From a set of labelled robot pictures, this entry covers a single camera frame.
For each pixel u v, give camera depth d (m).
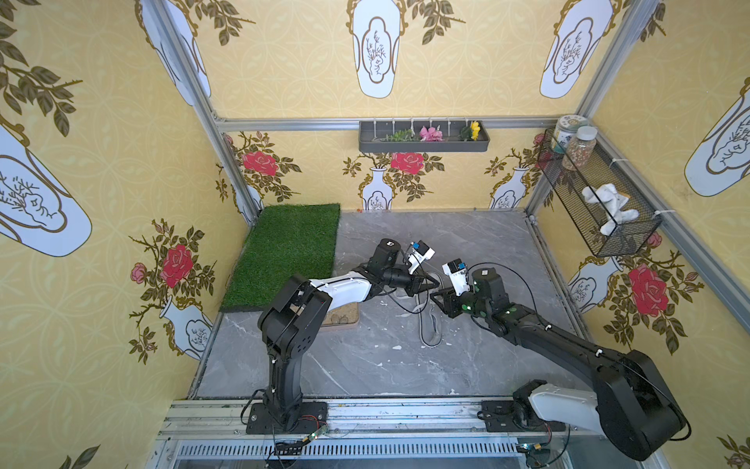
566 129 0.85
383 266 0.74
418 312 0.90
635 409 0.41
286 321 0.50
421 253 0.78
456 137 0.91
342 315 0.90
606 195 0.71
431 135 0.88
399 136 0.88
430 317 0.87
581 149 0.80
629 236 0.78
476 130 0.87
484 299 0.67
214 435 0.73
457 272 0.75
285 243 1.10
